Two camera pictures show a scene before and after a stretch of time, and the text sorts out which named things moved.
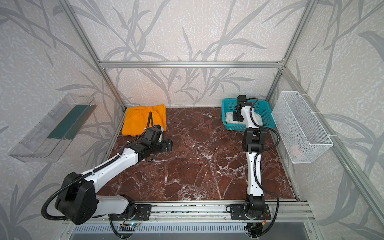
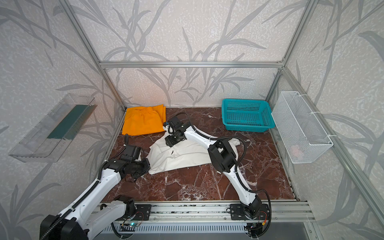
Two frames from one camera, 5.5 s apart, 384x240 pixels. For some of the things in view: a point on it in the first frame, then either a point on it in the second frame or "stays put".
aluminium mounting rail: x=281 y=212 stays put
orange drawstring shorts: x=136 y=119 stays put
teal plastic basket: x=264 y=108 stays put
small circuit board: x=129 y=224 stays put
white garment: x=229 y=119 → x=162 y=158
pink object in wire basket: x=296 y=151 stays put
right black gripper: x=237 y=115 → x=174 y=140
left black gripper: x=165 y=145 → x=143 y=165
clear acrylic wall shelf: x=54 y=129 stays put
